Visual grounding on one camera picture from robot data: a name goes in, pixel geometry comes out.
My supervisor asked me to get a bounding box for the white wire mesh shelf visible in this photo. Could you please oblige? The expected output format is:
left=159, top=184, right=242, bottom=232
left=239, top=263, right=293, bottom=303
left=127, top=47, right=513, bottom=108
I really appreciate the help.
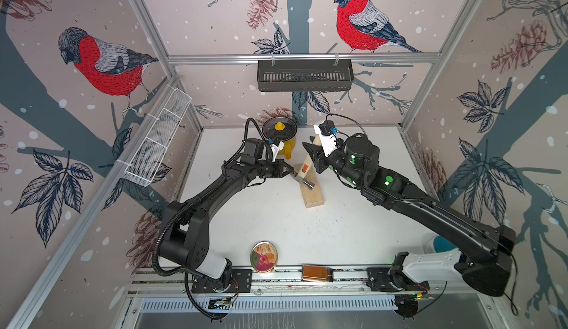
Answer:
left=122, top=87, right=192, bottom=187

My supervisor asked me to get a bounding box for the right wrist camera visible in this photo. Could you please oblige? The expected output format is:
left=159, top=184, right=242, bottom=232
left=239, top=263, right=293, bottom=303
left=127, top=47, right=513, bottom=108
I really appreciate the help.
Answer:
left=314, top=120, right=339, bottom=157

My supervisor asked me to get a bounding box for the round decorated tin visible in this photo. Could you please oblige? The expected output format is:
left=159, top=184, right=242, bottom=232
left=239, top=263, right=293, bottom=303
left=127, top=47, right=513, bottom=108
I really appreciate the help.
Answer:
left=250, top=241, right=278, bottom=273

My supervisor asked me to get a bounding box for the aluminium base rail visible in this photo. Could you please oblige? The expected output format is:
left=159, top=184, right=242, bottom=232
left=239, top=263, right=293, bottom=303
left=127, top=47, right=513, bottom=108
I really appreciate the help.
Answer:
left=127, top=265, right=476, bottom=296

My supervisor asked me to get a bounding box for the yellow pot with glass lid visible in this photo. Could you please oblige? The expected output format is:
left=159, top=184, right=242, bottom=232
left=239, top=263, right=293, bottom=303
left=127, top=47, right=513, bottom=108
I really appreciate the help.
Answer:
left=262, top=117, right=298, bottom=160

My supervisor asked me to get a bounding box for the small brown box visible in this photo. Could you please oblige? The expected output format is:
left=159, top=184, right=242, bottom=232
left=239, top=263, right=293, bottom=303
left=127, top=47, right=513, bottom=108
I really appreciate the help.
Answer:
left=302, top=265, right=334, bottom=283

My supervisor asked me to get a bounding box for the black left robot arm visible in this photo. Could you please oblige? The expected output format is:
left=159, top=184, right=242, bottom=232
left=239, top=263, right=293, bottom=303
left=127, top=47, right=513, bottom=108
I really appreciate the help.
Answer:
left=150, top=117, right=294, bottom=322

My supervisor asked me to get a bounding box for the wooden handled claw hammer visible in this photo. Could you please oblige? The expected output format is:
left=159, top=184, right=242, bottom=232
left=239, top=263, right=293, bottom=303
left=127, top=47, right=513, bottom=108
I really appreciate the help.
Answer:
left=291, top=154, right=314, bottom=190

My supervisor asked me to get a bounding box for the black hanging wall basket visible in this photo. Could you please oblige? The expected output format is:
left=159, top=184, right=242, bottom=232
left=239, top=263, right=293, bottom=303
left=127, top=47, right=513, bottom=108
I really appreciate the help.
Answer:
left=257, top=59, right=354, bottom=92

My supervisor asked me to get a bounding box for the wooden block with nails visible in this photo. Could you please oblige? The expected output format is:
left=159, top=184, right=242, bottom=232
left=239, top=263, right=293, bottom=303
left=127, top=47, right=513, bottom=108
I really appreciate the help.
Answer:
left=300, top=168, right=325, bottom=209

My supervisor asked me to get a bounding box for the teal and white round container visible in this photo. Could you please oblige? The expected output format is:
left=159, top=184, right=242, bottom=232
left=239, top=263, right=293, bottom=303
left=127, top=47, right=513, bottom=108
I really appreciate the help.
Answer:
left=424, top=235, right=456, bottom=254

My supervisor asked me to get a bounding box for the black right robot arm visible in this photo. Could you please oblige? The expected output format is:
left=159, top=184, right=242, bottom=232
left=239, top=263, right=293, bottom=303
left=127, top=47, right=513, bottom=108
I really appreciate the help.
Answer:
left=303, top=114, right=519, bottom=315

